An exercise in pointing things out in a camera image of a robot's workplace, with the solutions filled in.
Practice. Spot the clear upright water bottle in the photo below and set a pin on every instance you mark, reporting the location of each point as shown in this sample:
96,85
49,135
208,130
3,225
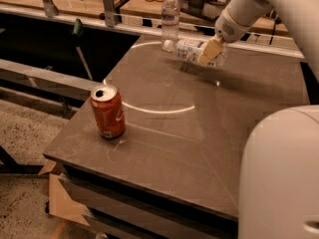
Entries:
169,24

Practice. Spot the metal bracket left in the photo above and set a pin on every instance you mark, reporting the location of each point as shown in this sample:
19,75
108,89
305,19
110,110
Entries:
50,8

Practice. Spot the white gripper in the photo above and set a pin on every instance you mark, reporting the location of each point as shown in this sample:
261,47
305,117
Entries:
226,27

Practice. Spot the white labelled plastic bottle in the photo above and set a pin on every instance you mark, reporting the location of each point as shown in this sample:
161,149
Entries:
189,50

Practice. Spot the green handled tool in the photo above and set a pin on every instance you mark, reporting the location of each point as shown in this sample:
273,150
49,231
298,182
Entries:
77,33

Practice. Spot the metal bracket middle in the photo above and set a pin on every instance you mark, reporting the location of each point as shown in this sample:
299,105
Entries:
109,11

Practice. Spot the black monitor stand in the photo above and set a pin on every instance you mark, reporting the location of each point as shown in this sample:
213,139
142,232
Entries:
208,10

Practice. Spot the metal rail fence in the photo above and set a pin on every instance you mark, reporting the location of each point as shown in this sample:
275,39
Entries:
137,30

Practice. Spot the orange soda can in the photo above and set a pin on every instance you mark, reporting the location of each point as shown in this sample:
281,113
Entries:
106,103

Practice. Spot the metal bracket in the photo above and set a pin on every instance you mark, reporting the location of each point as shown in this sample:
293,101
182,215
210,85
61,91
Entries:
50,8
109,11

